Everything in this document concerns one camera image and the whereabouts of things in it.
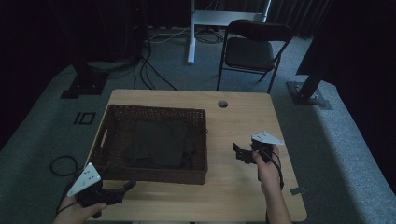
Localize black stand with base plate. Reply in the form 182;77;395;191
60;60;110;100

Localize white floor cable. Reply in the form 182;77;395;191
148;27;191;45

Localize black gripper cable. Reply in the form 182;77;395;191
264;150;285;191
49;155;82;218

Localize dark cloth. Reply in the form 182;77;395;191
129;119;196;171

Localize dark curtain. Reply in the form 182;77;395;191
270;0;332;36

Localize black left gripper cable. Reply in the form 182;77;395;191
49;155;82;218

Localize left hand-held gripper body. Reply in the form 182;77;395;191
66;161;111;208

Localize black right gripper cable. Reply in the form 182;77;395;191
264;150;285;191

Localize black floor cables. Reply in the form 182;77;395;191
133;43;179;91

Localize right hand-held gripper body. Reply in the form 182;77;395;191
248;131;285;162

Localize black slanted stand with base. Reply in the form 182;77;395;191
286;31;333;110

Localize brown wicker basket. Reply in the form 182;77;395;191
88;104;209;186

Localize white metal desk frame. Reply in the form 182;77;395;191
187;0;272;65

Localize black folding chair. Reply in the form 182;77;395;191
217;19;294;94

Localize person's left hand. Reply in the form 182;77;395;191
53;195;108;224

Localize person's right hand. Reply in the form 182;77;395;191
252;145;283;194

